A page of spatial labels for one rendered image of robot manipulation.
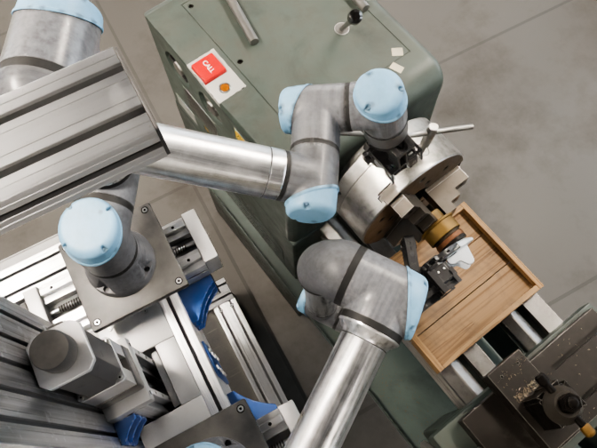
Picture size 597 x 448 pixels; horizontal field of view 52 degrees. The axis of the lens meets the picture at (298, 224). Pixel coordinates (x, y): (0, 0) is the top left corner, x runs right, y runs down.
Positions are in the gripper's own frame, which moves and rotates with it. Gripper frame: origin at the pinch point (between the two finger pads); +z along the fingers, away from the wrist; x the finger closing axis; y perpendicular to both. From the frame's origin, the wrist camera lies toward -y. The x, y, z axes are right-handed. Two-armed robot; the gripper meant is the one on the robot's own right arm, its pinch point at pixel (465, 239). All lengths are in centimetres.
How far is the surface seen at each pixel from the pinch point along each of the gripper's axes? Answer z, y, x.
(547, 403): -13.0, 37.1, 5.5
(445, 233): -4.3, -3.5, 3.6
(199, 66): -28, -66, 18
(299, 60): -8, -54, 17
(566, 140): 115, -23, -109
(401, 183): -8.7, -16.1, 14.6
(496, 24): 134, -89, -109
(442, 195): 2.3, -11.4, 2.0
